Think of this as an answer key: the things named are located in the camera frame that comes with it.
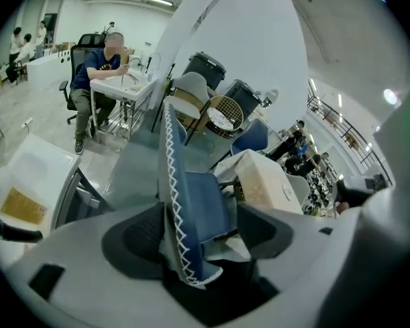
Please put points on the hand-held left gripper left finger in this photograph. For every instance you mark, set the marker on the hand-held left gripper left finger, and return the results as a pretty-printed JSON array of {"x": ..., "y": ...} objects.
[{"x": 89, "y": 292}]

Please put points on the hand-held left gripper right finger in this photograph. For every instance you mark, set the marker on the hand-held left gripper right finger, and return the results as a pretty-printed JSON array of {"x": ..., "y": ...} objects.
[{"x": 311, "y": 268}]

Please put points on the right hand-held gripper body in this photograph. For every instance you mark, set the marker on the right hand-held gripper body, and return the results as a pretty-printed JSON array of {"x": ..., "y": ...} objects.
[{"x": 353, "y": 190}]

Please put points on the table with checked tablecloth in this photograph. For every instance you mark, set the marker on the table with checked tablecloth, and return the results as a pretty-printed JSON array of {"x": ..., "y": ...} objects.
[{"x": 263, "y": 179}]

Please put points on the black office chair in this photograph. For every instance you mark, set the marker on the black office chair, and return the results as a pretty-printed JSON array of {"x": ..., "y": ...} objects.
[{"x": 80, "y": 50}]

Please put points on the white round plate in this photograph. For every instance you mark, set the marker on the white round plate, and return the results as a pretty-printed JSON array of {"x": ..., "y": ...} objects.
[{"x": 287, "y": 191}]

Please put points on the person's torso in white shirt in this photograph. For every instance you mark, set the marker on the person's torso in white shirt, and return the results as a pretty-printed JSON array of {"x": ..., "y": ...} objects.
[{"x": 389, "y": 251}]

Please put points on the black faucet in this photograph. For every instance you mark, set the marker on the black faucet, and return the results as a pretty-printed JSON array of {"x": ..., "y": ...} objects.
[{"x": 13, "y": 232}]

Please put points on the flat yellow sponge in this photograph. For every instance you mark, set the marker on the flat yellow sponge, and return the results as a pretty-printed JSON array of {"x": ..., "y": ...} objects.
[{"x": 24, "y": 203}]

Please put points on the white sink cabinet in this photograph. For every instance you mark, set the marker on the white sink cabinet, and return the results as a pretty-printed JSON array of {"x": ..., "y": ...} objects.
[{"x": 37, "y": 169}]

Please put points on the floral round cushion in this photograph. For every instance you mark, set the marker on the floral round cushion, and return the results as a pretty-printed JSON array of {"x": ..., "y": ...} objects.
[{"x": 220, "y": 118}]

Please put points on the white power strip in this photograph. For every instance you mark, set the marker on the white power strip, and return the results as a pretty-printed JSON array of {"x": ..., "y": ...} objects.
[{"x": 26, "y": 123}]

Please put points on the cardboard box with blue print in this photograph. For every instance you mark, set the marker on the cardboard box with blue print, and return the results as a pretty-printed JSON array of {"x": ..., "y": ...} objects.
[{"x": 188, "y": 104}]

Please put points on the white desk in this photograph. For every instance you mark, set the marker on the white desk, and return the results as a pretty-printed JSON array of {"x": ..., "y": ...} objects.
[{"x": 123, "y": 89}]

